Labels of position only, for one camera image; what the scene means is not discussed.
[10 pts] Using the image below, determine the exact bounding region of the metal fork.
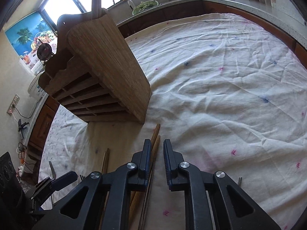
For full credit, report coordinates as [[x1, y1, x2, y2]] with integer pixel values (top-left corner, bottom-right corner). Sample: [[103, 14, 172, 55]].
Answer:
[[48, 160, 56, 207]]

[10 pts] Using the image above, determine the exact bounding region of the metal chopstick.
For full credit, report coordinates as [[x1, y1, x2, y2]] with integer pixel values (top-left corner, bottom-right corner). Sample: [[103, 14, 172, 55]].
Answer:
[[138, 158, 156, 230]]

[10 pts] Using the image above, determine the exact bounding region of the metal spoon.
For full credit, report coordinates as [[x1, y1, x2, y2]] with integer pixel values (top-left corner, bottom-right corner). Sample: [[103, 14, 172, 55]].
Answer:
[[36, 39, 54, 61]]

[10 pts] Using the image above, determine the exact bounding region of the white spotted tablecloth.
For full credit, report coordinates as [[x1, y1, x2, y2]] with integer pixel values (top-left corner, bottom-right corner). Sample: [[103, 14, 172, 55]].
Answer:
[[39, 14, 306, 229]]

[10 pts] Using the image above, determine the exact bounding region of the white rice cooker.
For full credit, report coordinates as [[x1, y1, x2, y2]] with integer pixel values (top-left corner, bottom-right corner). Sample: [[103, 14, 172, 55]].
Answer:
[[28, 72, 45, 101]]

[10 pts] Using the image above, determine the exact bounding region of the wooden utensil holder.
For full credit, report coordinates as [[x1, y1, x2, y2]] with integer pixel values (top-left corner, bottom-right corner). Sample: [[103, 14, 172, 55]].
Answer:
[[39, 9, 151, 123]]

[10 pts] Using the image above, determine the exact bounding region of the tropical fruit poster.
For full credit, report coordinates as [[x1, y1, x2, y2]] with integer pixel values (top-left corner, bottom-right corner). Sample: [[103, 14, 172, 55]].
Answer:
[[5, 12, 57, 74]]

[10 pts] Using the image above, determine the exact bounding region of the green colander with vegetables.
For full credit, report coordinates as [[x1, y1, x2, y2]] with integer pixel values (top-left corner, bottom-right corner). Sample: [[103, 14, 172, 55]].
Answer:
[[132, 0, 159, 16]]

